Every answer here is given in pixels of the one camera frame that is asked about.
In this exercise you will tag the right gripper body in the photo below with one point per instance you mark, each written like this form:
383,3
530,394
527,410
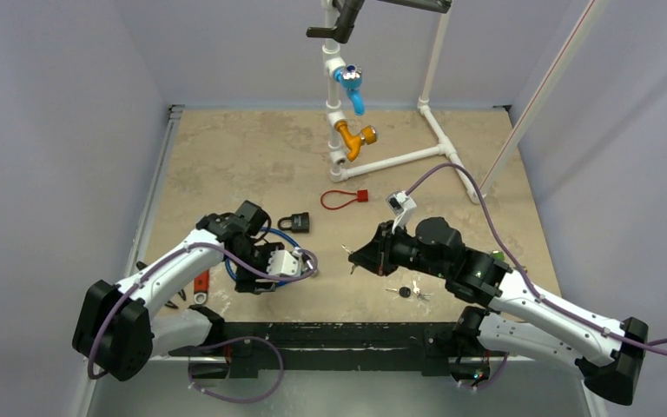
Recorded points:
379,250

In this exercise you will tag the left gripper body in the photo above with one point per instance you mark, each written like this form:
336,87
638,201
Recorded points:
247,279

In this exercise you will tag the small silver key set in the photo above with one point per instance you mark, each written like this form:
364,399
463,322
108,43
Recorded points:
350,252

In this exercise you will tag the blue cable lock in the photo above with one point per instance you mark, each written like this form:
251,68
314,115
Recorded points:
270,235

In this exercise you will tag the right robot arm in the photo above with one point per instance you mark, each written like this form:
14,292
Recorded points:
512,315

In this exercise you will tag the key bunch with black fob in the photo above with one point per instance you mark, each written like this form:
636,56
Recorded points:
412,291

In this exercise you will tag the black padlock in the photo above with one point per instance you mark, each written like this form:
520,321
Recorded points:
295,223

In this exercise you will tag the green object at right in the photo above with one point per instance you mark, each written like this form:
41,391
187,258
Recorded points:
501,256

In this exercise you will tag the orange faucet valve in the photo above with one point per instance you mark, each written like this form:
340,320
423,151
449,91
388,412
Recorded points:
354,142

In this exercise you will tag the blue faucet valve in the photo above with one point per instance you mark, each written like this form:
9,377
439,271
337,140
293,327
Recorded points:
350,78

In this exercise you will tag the white diagonal pole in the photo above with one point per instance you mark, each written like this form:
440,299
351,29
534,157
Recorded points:
591,13

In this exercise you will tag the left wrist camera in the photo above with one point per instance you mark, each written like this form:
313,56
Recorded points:
284,263

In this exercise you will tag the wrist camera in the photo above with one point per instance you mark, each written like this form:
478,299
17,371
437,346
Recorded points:
403,207
284,263

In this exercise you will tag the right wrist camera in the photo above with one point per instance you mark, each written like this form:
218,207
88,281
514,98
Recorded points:
403,207

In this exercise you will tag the red handled adjustable wrench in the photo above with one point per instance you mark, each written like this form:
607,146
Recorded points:
201,288

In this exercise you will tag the red cable seal lock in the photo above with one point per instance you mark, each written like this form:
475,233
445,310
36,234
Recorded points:
336,199

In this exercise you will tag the white PVC pipe frame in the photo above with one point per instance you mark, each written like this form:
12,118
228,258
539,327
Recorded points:
419,131

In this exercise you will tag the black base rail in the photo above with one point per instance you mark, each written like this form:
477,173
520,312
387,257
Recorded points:
431,349

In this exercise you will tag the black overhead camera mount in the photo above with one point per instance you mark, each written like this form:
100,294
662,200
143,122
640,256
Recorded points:
342,18

